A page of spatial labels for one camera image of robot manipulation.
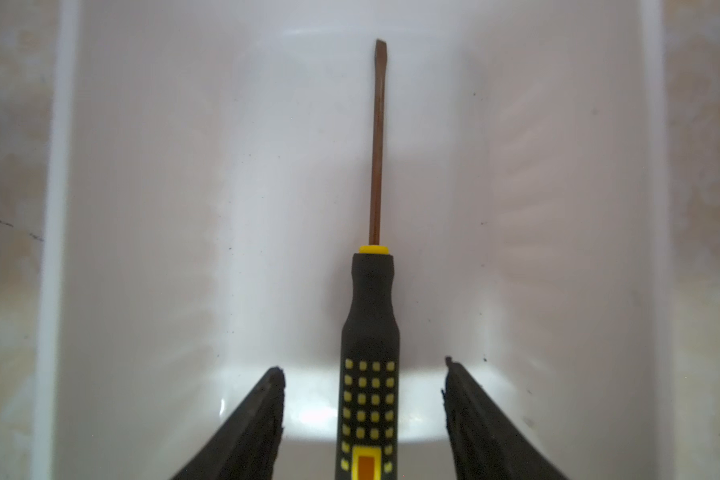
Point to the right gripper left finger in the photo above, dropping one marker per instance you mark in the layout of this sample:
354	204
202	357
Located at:
246	445

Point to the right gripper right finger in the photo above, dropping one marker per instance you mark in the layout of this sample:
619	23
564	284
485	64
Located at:
484	441

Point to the black yellow screwdriver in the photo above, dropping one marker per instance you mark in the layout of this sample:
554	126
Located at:
370	342

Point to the white plastic bin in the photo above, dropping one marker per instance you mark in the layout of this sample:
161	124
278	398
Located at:
209	183

